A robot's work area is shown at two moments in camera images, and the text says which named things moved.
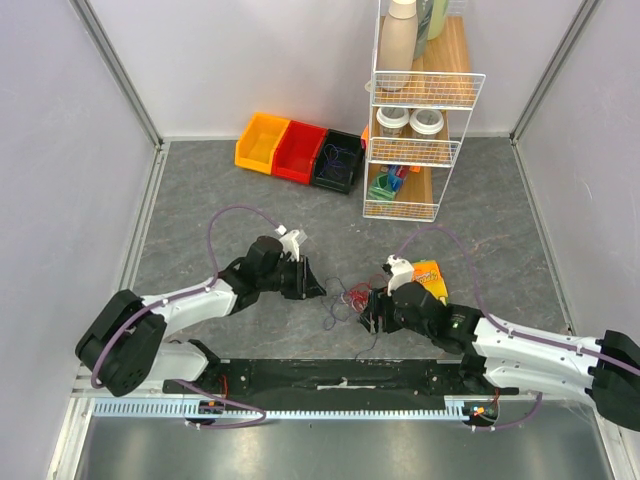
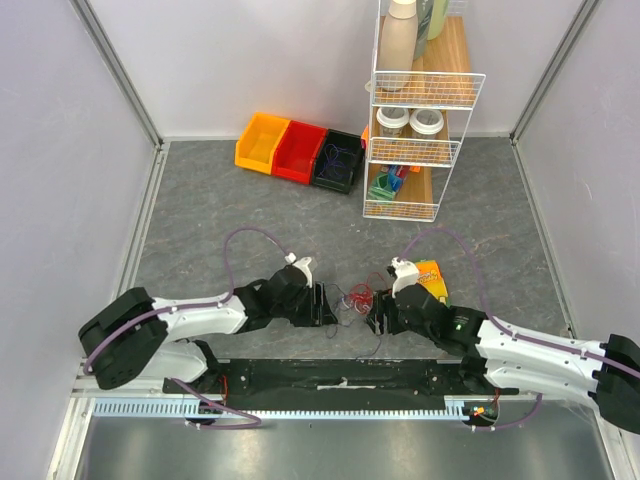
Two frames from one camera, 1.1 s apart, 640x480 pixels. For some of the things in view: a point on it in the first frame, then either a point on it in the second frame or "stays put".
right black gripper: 378,310 stays put
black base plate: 335,384 stays put
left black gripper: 305,284 → 316,314
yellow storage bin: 258,142 stays put
